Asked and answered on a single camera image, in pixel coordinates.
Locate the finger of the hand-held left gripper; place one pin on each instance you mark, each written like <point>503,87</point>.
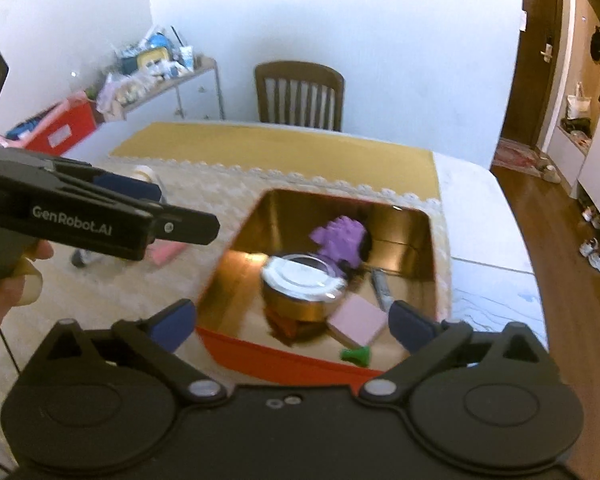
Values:
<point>185,227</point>
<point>125,185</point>

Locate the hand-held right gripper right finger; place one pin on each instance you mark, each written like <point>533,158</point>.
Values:
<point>410,327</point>

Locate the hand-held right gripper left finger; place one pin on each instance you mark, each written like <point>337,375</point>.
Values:
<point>175,322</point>

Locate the pink tube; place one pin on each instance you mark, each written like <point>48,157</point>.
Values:
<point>165,253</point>

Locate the silver lighter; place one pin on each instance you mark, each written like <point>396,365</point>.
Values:
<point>382,290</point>

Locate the pink sponge block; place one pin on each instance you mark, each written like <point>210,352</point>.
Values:
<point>357,321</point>

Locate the small green toy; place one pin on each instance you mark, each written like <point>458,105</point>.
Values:
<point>356,356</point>

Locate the orange ball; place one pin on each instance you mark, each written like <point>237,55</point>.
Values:
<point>286,330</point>

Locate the red tin box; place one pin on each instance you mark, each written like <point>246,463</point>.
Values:
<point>280,360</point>

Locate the purple spiky ball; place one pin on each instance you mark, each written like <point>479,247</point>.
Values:
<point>337,240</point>

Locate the round white-lidded tin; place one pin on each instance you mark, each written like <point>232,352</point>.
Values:
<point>302,280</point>

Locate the person's left hand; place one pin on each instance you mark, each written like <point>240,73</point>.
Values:
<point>5,305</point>

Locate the white bottle with yellow label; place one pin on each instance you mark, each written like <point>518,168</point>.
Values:
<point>144,173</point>

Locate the cream lace tablecloth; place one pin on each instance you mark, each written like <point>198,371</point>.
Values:
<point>105,300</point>

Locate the red storage box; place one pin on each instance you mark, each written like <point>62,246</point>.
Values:
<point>65,127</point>

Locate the clear plastic bag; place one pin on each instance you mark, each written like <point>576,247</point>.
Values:
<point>122,92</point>

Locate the white drawer cabinet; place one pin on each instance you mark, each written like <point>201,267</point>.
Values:
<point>200,90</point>

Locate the yellow table runner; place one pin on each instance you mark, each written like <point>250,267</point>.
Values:
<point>280,150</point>

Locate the blue and yellow cartoon bag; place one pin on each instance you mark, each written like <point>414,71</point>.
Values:
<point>150,57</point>

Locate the wooden chair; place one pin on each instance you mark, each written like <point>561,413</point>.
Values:
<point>300,72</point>

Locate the patterned doormat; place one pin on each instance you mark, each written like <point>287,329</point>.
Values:
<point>517,157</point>

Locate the beige slippers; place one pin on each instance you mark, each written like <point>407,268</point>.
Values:
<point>551,172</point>

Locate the pair of grey shoes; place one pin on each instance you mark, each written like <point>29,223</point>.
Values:
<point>592,217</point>

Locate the white bench cabinet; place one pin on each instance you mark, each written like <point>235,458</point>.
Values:
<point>567,160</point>

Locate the white tote bag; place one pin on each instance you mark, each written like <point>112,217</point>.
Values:
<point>578,106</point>

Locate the silver door lock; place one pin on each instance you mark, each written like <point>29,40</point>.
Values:
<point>547,50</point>

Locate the dark wooden door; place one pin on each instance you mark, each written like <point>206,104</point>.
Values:
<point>535,10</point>

